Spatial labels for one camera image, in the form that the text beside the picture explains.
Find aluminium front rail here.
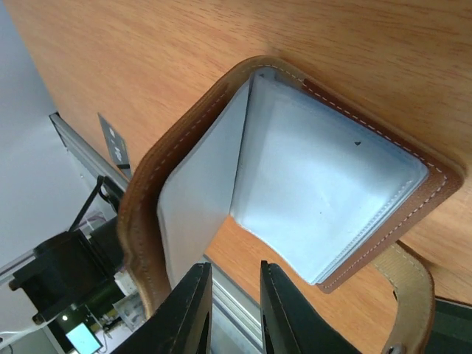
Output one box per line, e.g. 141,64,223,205
1,113,263,353

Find black VIP card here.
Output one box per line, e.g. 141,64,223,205
97,113,132,179

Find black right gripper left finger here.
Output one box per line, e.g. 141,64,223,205
114,263,212,354

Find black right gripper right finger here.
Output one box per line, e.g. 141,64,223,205
260,260,359,353

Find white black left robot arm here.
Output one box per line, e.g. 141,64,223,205
9,176,124,325

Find brown leather card holder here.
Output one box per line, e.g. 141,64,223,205
117,56,464,353

